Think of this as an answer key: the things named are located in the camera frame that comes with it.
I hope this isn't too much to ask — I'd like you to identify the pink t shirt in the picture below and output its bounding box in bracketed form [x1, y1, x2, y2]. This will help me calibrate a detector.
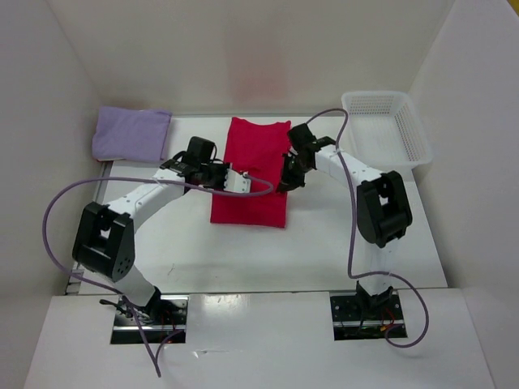
[210, 118, 291, 229]

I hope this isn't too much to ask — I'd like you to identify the lavender t shirt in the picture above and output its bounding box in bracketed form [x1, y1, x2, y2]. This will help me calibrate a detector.
[92, 106, 172, 163]

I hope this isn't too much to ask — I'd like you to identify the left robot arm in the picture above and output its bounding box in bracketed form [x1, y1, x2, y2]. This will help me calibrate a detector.
[72, 136, 229, 324]

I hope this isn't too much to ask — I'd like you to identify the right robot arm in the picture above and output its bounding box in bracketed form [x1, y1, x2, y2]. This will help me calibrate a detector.
[277, 124, 413, 319]

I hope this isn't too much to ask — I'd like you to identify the white laundry basket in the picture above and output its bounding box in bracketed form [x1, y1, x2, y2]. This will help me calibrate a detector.
[341, 91, 433, 172]

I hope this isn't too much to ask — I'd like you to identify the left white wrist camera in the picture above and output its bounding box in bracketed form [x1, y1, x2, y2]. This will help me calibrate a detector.
[224, 169, 251, 194]

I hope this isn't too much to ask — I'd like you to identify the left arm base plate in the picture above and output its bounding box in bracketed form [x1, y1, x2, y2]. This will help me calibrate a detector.
[100, 295, 189, 345]

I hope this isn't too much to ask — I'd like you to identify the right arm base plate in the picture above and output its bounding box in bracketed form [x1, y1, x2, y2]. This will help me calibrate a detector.
[329, 291, 407, 341]

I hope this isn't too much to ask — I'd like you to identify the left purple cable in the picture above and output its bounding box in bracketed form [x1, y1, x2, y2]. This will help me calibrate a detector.
[42, 173, 275, 378]

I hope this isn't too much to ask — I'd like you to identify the purple cable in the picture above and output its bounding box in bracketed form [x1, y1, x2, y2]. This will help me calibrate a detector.
[304, 108, 430, 348]
[42, 173, 275, 378]

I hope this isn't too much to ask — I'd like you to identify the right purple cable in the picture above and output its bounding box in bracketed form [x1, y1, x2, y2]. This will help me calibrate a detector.
[304, 108, 430, 348]

